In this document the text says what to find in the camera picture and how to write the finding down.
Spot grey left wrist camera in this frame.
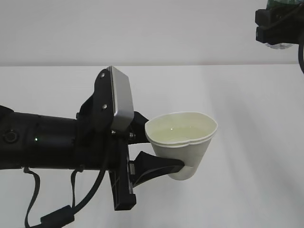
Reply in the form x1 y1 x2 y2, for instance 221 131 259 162
109 66 134 132

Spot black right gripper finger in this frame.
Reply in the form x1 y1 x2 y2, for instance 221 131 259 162
255 6 304 27
256 27 304 45

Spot black left arm strap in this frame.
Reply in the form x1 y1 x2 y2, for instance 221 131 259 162
22 167 41 228

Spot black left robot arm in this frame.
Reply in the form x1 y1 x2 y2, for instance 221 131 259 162
0 66 184 210

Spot black left camera cable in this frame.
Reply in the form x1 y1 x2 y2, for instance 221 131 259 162
39 163 110 226

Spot white paper cup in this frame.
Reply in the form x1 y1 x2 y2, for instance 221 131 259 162
144 112 219 181

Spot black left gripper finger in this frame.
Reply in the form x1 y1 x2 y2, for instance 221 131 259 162
130 151 185 188
126 111 149 144

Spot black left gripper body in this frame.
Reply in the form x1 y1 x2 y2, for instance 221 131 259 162
108 138 136 205

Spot clear water bottle green label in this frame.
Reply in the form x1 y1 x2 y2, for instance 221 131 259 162
265 0 304 50

